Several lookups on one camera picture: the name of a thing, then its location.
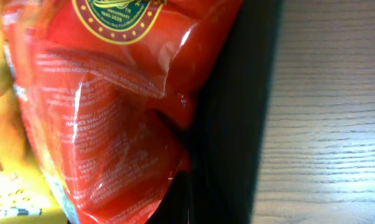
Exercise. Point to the yellow Hacks candy bag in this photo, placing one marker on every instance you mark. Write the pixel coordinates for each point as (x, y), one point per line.
(24, 194)

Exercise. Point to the black open gift box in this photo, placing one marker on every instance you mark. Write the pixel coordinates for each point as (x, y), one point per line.
(225, 139)

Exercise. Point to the red Hacks candy bag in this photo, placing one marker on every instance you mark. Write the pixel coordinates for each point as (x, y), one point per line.
(99, 84)

